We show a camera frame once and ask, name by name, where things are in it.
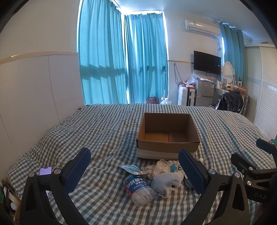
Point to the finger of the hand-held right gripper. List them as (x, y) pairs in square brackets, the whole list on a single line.
[(241, 161), (265, 146)]

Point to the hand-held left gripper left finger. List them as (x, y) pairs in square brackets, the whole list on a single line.
[(75, 171)]

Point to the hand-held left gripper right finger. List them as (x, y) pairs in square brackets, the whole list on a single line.
[(190, 171)]

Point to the white item with blue star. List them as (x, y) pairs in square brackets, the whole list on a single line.
[(175, 167)]

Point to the grey cloth glove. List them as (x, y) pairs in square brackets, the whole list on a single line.
[(164, 182)]

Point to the white cloth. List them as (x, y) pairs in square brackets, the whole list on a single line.
[(161, 166)]

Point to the brown cardboard box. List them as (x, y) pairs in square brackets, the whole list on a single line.
[(168, 149)]

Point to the clear plastic bottle blue label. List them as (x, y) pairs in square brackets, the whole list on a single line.
[(138, 188)]

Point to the blue blister pack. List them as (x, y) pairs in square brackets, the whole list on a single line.
[(132, 168)]

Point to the smartphone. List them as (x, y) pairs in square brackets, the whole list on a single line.
[(45, 171)]

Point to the checked blanket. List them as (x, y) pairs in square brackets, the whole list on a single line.
[(103, 129)]

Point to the white wardrobe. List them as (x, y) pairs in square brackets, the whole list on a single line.
[(264, 90)]

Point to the white dressing table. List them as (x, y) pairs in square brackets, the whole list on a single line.
[(218, 93)]

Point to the brown bag with white dots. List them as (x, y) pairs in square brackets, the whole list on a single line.
[(8, 199)]

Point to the white plastic bag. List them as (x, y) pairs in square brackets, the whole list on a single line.
[(165, 101)]

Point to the white suitcase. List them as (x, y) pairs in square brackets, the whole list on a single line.
[(184, 96)]

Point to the silver mini fridge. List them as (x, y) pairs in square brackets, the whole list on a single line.
[(204, 92)]

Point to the dark dotted bag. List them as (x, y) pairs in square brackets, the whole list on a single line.
[(152, 100)]

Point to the oval white mirror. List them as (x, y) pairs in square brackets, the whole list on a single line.
[(227, 72)]

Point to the clear plastic bag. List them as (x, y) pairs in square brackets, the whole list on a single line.
[(192, 78)]

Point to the narrow teal curtain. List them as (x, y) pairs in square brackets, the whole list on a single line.
[(232, 54)]

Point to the black television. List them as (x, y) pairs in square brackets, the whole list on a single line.
[(206, 62)]

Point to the wide teal curtain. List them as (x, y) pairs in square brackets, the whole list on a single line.
[(99, 54)]

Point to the white air conditioner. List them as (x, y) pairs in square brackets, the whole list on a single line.
[(202, 27)]

